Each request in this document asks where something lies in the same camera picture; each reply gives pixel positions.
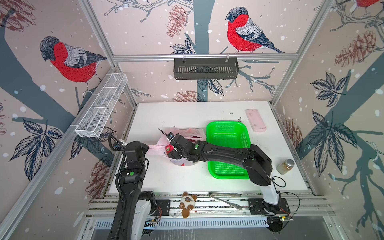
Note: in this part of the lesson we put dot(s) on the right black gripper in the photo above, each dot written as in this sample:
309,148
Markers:
175,153

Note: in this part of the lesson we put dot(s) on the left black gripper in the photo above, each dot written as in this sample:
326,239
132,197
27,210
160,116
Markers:
144,147

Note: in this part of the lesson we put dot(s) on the pink plastic bag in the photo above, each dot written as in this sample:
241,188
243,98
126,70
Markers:
160,148

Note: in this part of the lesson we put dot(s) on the red fruit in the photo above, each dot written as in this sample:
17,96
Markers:
169,148

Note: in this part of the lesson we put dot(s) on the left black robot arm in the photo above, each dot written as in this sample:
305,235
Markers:
134,206

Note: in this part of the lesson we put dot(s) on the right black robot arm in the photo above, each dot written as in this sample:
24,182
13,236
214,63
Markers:
257,164

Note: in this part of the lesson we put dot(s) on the brown plush toy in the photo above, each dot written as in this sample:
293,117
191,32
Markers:
187,204

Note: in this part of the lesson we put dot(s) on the small glass jar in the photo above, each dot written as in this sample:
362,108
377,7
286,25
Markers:
285,166

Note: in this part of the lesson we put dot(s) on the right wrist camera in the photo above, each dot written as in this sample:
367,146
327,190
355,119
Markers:
170,136

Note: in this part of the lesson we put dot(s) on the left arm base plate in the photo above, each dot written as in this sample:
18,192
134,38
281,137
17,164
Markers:
162,208

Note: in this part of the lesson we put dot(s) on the white wire mesh shelf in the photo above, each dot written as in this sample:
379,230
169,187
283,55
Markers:
100,110

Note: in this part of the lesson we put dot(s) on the black hanging wall basket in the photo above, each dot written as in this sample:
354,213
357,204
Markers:
206,68

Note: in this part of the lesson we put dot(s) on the grey flat cable strip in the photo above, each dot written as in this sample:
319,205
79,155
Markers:
224,197

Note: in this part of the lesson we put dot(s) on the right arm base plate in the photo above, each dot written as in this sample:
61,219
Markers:
260,207

